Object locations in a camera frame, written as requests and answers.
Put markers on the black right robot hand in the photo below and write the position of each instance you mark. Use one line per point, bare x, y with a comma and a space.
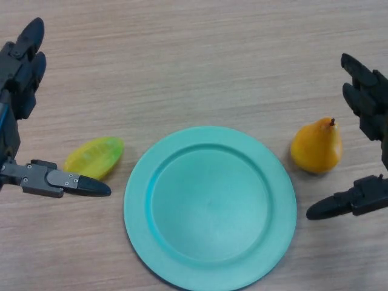
368, 197

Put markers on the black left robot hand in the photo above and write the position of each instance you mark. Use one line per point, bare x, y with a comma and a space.
36, 182

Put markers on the yellow pear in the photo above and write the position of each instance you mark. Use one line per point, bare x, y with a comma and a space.
315, 148

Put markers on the teal round plate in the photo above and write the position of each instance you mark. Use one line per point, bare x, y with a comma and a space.
209, 212

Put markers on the yellow green starfruit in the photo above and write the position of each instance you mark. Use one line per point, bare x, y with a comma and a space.
94, 156

